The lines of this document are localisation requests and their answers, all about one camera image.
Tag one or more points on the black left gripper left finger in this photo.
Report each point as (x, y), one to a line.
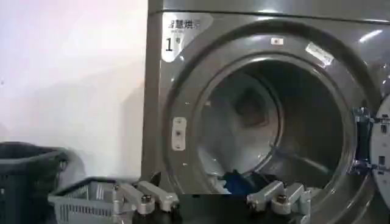
(143, 198)

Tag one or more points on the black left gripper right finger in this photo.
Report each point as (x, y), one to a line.
(280, 198)

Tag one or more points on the blue garment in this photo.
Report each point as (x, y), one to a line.
(237, 182)

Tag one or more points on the grey plastic laundry basket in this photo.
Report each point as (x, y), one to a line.
(85, 201)

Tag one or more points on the grey dryer with round opening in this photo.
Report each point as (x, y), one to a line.
(262, 100)

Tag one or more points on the round dryer door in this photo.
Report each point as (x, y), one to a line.
(381, 152)

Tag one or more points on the dark laundry bin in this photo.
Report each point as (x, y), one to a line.
(26, 179)

